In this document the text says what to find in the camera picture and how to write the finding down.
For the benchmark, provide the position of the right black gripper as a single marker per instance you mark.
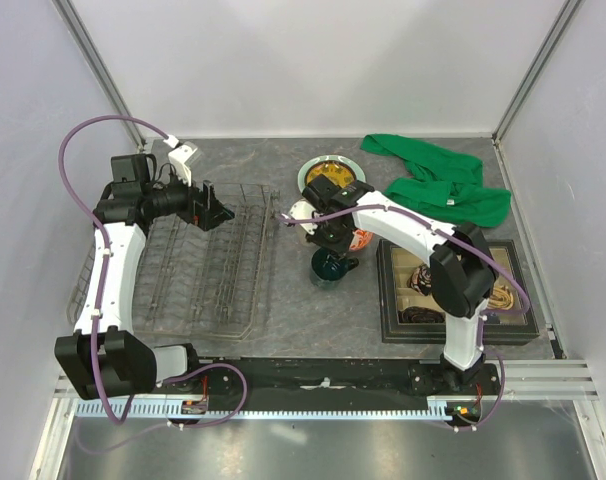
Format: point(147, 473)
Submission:
point(338, 248)

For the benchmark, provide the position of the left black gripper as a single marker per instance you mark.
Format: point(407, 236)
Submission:
point(202, 207)

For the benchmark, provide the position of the white red patterned bowl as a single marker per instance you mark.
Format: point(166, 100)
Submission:
point(360, 240)

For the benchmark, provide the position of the dark green cup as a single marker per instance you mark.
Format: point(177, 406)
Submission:
point(327, 268)

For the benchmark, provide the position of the yellow patterned plate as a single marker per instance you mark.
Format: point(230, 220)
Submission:
point(339, 174)

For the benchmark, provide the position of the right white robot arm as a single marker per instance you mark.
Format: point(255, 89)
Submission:
point(461, 268)

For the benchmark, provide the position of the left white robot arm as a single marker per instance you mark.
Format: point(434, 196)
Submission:
point(103, 355)

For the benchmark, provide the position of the dark floral rolled tie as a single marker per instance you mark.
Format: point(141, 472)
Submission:
point(420, 280)

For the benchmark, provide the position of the black compartment box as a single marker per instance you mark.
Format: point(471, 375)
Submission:
point(394, 267)

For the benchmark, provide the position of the dark brown rolled tie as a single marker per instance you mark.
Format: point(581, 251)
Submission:
point(420, 315)

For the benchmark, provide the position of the green cloth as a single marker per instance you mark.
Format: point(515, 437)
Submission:
point(442, 184)

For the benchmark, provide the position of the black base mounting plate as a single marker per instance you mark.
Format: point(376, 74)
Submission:
point(375, 382)

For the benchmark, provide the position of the tan rolled belt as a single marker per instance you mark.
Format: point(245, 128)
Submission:
point(501, 299)

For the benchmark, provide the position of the grey wire dish rack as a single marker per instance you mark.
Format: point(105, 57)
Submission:
point(192, 283)

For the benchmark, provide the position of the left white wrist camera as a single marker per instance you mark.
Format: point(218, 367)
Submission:
point(181, 156)

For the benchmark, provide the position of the aluminium frame rail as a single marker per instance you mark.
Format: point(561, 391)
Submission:
point(523, 377)

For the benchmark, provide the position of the blue slotted cable duct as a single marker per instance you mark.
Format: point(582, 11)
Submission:
point(178, 409)

